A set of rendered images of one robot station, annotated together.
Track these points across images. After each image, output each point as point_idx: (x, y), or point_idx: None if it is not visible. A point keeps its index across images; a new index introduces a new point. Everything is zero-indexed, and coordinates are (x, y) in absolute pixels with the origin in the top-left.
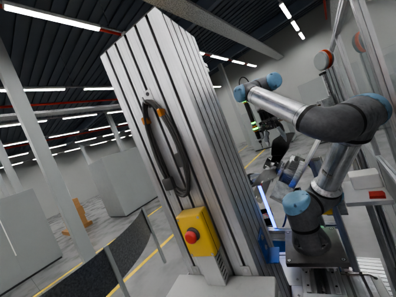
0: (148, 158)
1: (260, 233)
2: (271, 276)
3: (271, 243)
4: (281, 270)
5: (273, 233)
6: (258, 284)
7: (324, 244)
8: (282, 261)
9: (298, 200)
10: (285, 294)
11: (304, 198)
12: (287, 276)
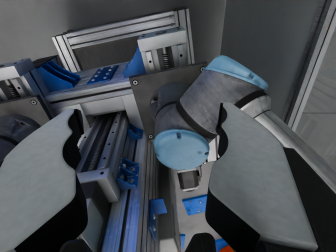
0: None
1: (153, 234)
2: (154, 198)
3: (144, 178)
4: (146, 151)
5: None
6: (162, 245)
7: None
8: (128, 100)
9: (190, 166)
10: (151, 158)
11: (202, 162)
12: (141, 120)
